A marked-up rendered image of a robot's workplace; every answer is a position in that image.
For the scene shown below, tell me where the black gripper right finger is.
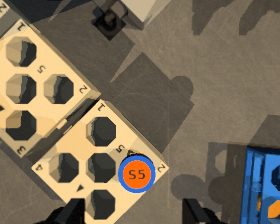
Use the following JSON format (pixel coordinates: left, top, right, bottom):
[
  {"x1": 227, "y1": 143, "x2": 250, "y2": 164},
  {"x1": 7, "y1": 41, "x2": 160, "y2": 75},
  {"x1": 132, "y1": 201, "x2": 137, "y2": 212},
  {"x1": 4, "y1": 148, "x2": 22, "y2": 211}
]
[{"x1": 182, "y1": 198, "x2": 228, "y2": 224}]

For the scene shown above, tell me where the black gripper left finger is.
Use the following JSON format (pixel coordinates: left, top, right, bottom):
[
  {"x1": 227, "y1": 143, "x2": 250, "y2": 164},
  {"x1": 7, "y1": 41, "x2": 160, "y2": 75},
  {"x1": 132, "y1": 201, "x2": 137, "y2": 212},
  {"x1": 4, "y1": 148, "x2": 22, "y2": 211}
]
[{"x1": 34, "y1": 198, "x2": 85, "y2": 224}]

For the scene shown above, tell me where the beige sloped button box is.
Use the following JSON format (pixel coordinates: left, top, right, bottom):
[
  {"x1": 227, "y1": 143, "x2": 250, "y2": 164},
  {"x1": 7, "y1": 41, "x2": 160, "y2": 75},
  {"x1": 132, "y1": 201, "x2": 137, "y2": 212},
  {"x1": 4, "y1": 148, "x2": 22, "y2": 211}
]
[{"x1": 93, "y1": 0, "x2": 172, "y2": 41}]

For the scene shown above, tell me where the blue tube rack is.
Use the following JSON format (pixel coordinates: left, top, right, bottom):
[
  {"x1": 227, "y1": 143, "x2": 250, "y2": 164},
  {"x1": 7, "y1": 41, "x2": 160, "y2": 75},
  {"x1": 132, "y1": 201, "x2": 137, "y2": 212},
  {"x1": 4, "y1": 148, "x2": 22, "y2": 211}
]
[{"x1": 239, "y1": 147, "x2": 280, "y2": 224}]

